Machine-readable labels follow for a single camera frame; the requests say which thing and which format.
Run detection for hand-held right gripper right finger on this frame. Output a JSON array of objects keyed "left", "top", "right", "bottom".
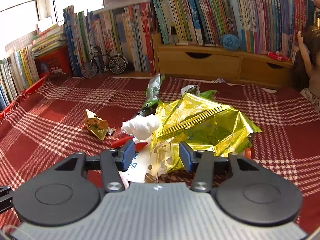
[{"left": 179, "top": 141, "right": 260, "bottom": 193}]

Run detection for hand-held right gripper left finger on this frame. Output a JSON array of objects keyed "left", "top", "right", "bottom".
[{"left": 54, "top": 140, "right": 135, "bottom": 192}]

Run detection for white paper bag blue print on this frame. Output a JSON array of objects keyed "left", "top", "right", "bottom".
[{"left": 119, "top": 150, "right": 153, "bottom": 183}]

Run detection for clear heart-print plastic wrapper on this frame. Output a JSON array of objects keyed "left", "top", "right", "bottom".
[{"left": 145, "top": 137, "right": 175, "bottom": 183}]

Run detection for white tissue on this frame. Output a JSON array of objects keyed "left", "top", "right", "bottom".
[{"left": 121, "top": 114, "right": 160, "bottom": 140}]

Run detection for large yellow-green foil bag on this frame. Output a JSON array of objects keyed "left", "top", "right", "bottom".
[{"left": 150, "top": 92, "right": 262, "bottom": 173}]

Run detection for small gold foil wrapper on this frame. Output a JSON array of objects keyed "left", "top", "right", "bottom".
[{"left": 84, "top": 108, "right": 115, "bottom": 141}]

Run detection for green and silver wrapper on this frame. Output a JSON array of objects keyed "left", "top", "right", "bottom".
[{"left": 180, "top": 84, "right": 218, "bottom": 103}]

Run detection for green transparent plastic wrapper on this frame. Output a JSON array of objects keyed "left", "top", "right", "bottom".
[{"left": 139, "top": 73, "right": 166, "bottom": 117}]

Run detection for red plaid blanket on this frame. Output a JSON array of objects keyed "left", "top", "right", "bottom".
[{"left": 0, "top": 74, "right": 320, "bottom": 230}]

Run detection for black model bicycle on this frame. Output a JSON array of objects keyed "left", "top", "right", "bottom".
[{"left": 81, "top": 46, "right": 127, "bottom": 79}]

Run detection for wooden desktop drawer shelf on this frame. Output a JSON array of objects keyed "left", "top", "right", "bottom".
[{"left": 152, "top": 32, "right": 294, "bottom": 89}]

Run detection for blue yarn ball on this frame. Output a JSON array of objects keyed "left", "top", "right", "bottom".
[{"left": 221, "top": 34, "right": 241, "bottom": 51}]

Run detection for row of tall picture books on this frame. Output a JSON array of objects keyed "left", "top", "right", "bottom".
[{"left": 62, "top": 0, "right": 157, "bottom": 77}]

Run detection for small red cloth item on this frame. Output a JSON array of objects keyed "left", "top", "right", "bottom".
[{"left": 267, "top": 51, "right": 288, "bottom": 62}]

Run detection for row of thin books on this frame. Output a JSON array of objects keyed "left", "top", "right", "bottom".
[{"left": 0, "top": 45, "right": 40, "bottom": 112}]

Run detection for flat stack of books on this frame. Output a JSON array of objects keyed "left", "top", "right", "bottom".
[{"left": 31, "top": 24, "right": 67, "bottom": 57}]

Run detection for row of books on shelf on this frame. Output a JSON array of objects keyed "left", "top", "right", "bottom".
[{"left": 147, "top": 0, "right": 315, "bottom": 55}]

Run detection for brown-haired doll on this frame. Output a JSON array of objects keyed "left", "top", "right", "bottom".
[{"left": 291, "top": 27, "right": 320, "bottom": 113}]

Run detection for bright window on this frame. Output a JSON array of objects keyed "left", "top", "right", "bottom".
[{"left": 0, "top": 0, "right": 150, "bottom": 53}]

